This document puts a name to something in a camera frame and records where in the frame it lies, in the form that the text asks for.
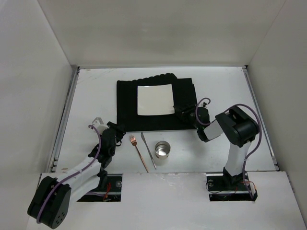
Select copper fork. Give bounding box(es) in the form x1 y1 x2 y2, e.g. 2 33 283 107
129 135 149 173

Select silver table knife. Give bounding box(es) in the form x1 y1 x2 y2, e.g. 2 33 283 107
141 132 157 170

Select square white plate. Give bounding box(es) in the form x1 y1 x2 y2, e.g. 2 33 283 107
137 84 175 116

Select black cloth placemat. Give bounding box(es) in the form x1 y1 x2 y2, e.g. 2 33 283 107
116 73 197 132

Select silver metal cup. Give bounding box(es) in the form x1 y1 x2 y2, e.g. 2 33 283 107
155 141 171 160

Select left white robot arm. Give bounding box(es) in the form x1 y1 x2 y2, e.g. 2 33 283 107
27 122 126 229

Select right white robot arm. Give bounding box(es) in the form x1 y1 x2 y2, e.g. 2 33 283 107
174 104 262 191

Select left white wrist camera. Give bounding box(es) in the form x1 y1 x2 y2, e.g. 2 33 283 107
92 117 108 134

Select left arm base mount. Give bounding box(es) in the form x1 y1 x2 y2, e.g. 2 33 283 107
78 174 123 202

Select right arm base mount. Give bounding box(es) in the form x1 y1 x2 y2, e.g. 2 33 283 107
205 173 258 202

